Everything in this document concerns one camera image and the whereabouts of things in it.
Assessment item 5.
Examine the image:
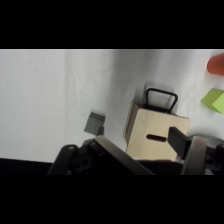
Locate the light wooden drawer box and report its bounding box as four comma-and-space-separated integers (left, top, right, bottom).
122, 99, 192, 163

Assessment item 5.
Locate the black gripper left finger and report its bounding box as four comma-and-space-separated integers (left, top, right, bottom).
94, 134, 156, 176

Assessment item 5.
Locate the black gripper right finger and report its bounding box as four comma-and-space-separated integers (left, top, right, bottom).
167, 126, 209, 176

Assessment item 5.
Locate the green block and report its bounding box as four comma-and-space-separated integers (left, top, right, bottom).
200, 88, 224, 115

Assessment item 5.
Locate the small gray cube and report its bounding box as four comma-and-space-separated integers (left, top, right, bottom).
83, 112, 106, 137

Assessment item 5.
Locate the orange cup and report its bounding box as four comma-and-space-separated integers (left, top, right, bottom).
206, 51, 224, 77

